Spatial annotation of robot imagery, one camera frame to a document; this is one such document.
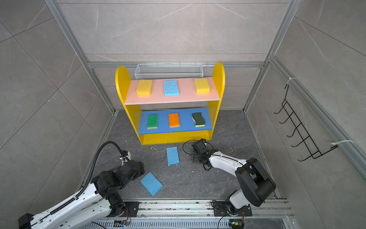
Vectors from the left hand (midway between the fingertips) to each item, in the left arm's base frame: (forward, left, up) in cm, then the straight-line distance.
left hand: (139, 163), depth 78 cm
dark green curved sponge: (+27, -36, +4) cm, 45 cm away
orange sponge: (+28, -19, +4) cm, 34 cm away
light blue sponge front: (-9, -7, -10) cm, 15 cm away
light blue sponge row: (+9, -17, -11) cm, 22 cm away
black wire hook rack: (+4, -82, +21) cm, 85 cm away
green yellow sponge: (+27, -5, +4) cm, 28 cm away
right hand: (+8, -35, -10) cm, 37 cm away
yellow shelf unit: (+38, -15, +3) cm, 41 cm away
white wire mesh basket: (+58, -17, +22) cm, 64 cm away
